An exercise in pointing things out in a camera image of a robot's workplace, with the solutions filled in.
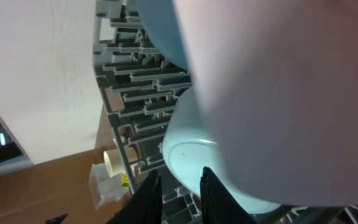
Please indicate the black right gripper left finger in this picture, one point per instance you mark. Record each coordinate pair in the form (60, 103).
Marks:
(145, 206)

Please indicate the dark blue plate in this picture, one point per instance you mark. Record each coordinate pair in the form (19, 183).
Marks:
(160, 23)

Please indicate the cream cup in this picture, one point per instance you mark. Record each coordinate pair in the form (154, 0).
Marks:
(113, 162)

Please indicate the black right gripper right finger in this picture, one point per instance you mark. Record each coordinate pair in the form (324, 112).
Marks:
(217, 205)

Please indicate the clear plastic bin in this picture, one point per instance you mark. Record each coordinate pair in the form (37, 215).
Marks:
(105, 189)

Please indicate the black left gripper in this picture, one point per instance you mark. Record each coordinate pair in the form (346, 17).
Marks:
(56, 220)

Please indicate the yellow green snack wrapper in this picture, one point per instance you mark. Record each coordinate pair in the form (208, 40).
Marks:
(124, 180)

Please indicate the grey dishwasher rack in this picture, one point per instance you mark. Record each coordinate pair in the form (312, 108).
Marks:
(147, 87)

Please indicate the pink cup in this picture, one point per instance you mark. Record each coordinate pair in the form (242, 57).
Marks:
(277, 86)

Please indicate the light blue bowl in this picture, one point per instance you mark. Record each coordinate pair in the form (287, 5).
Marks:
(188, 147)

